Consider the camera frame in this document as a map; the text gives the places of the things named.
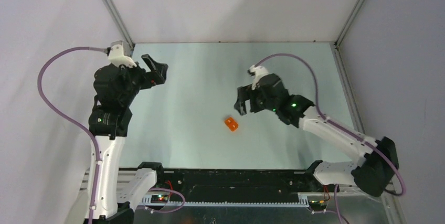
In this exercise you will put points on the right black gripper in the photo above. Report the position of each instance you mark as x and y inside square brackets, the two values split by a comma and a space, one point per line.
[244, 93]

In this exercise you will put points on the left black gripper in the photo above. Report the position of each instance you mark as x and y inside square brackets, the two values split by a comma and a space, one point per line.
[150, 78]

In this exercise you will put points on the orange pill organizer box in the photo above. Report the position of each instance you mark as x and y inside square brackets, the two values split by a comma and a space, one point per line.
[231, 123]

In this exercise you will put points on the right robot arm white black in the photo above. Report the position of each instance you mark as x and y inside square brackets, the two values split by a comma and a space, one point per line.
[373, 163]

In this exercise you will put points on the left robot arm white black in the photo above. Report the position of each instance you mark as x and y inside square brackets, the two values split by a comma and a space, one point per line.
[109, 129]

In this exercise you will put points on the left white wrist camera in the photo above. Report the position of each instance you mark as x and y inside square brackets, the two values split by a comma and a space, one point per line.
[120, 54]

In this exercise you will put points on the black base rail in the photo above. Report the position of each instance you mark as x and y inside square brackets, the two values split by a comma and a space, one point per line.
[245, 186]

